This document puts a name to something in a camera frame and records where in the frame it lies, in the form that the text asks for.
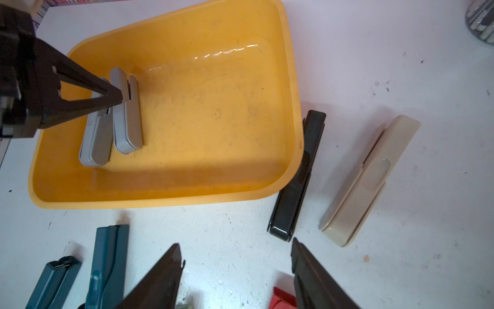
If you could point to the red pliers left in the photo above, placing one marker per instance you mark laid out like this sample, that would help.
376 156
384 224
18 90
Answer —
282 300

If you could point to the teal pliers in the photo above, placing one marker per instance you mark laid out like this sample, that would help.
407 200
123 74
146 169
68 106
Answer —
108 268
55 283

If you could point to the teal pliers far left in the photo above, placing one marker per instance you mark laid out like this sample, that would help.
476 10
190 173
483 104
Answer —
55 283

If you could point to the pencil holder cup with pencils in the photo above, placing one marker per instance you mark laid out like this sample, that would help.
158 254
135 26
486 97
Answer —
479 20

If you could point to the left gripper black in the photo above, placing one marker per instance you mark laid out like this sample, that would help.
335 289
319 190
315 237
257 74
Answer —
66 90

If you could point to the beige pruning pliers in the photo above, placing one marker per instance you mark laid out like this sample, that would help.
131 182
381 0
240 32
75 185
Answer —
362 188

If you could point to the yellow plastic storage tray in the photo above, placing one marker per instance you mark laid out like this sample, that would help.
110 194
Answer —
219 105

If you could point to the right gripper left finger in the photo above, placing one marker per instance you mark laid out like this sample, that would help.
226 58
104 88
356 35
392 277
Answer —
159 288

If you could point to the teal pliers upper middle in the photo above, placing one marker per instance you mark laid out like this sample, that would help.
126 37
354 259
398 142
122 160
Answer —
108 268

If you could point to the grey pruning pliers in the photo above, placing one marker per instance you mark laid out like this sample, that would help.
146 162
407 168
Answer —
127 125
97 140

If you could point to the black pruning pliers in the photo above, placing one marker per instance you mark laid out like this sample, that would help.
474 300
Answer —
289 202

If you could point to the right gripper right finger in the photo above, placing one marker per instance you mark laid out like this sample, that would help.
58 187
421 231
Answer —
314 287

